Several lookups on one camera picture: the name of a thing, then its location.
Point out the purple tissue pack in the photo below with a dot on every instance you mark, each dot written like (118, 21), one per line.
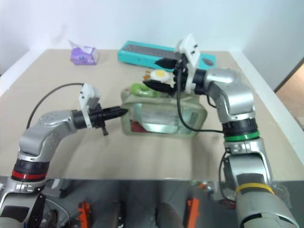
(83, 55)

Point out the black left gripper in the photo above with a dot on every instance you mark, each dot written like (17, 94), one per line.
(97, 116)

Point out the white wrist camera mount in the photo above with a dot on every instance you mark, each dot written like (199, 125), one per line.
(191, 51)
(91, 95)

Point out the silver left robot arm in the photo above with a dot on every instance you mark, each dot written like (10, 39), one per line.
(45, 133)

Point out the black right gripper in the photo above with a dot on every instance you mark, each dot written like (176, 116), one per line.
(181, 78)

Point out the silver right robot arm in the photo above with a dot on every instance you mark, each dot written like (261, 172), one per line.
(240, 107)

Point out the teal keyboard box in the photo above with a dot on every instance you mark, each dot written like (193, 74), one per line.
(142, 55)

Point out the brown door panel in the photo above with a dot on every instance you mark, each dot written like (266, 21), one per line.
(291, 76)

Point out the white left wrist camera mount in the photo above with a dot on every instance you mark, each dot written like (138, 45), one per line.
(91, 95)

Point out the small brown charm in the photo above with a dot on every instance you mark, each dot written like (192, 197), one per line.
(146, 76)

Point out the orange tool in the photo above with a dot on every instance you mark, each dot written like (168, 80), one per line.
(84, 213)
(193, 211)

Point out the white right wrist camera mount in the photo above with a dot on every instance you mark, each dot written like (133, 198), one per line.
(191, 51)

